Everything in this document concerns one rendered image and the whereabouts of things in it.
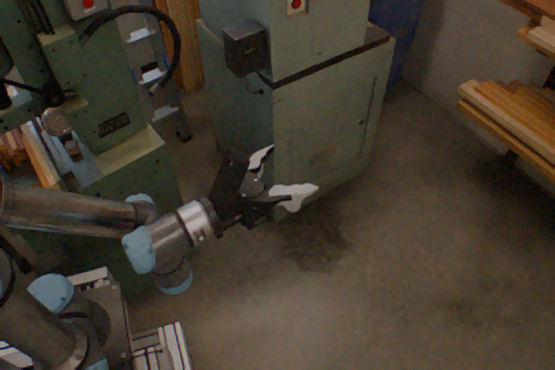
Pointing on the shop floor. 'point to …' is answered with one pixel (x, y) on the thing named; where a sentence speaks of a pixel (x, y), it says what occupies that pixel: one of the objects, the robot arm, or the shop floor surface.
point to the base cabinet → (122, 271)
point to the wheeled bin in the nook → (399, 1)
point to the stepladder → (144, 41)
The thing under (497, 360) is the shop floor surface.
